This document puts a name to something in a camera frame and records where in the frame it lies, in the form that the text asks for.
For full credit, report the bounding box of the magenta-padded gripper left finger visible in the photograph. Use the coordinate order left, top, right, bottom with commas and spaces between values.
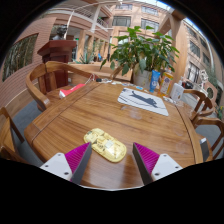
39, 142, 93, 185

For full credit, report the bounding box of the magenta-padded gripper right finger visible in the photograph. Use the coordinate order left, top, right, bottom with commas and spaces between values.
132, 142, 184, 186

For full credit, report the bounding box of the yellow computer mouse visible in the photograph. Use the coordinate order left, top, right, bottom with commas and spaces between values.
83, 127, 128, 164

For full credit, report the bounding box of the white mouse pad, dark print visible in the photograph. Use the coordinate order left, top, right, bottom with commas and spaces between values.
117, 87, 170, 117

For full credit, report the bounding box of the dark notebook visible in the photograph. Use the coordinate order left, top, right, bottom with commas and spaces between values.
199, 137, 211, 163

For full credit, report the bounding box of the wooden armchair holding dark notebook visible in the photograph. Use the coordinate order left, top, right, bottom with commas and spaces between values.
191, 116, 224, 161

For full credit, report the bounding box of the white pump bottle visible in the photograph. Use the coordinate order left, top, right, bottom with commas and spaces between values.
169, 82, 185, 103

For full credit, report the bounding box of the wooden armchair holding red bag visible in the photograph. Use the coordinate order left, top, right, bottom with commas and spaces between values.
25, 60, 98, 113

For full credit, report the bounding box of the yellow dish soap bottle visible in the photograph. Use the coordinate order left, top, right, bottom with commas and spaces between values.
159, 71, 174, 97

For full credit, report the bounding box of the blue squeeze tube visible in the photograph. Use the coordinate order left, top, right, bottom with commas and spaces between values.
149, 69, 162, 94

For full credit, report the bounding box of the white abstract sculpture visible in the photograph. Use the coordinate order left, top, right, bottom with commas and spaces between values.
199, 69, 210, 89

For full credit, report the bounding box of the wooden planter box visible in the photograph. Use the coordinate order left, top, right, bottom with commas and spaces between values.
68, 61, 133, 83

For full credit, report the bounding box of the spiky green agave plant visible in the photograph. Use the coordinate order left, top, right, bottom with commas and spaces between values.
74, 49, 96, 65

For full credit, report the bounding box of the green plant in white pot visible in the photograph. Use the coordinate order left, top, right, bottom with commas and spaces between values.
99, 25, 181, 90

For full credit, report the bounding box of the dark bust statue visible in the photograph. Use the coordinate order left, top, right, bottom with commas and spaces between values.
51, 23, 69, 42

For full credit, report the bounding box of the dark red wooden pedestal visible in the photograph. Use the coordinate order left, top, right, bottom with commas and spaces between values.
37, 39, 78, 92

